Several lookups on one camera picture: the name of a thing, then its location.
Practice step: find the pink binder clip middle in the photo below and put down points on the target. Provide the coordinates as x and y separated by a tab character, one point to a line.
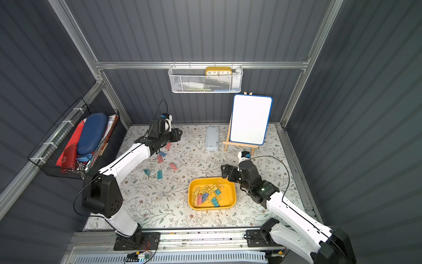
160	159

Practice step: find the pink binder clip lower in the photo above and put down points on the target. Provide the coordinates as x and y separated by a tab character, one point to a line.
173	167

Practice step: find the blue oval pouch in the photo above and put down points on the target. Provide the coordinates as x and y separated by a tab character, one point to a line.
92	133

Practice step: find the light blue plastic case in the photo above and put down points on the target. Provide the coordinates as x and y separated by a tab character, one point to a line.
212	138

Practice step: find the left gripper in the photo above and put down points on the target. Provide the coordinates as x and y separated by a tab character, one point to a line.
173	135

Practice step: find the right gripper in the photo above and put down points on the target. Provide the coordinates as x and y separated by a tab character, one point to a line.
229	172

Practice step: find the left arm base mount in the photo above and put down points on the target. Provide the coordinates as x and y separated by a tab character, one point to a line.
139	241

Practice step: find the black wire side basket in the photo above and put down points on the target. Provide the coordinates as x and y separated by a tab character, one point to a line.
50	148

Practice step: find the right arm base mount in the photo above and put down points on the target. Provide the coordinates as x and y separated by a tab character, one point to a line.
258	238

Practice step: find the whiteboard with blue frame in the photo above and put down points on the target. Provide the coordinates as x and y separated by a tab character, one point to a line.
263	110

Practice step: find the wooden easel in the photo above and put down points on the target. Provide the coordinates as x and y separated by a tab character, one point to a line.
239	143

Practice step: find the yellow clock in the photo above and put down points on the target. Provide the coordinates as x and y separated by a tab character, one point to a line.
219	71

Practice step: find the white wire wall basket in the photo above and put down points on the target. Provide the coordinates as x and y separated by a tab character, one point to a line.
190	79

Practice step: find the yellow storage box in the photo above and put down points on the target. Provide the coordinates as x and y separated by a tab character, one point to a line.
216	187

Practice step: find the yellow binder clip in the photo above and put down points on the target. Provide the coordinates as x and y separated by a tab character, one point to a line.
196	192

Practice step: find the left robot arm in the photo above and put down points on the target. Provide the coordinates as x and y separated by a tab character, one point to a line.
102	195

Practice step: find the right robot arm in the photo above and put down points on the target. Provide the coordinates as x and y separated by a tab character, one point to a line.
305	236

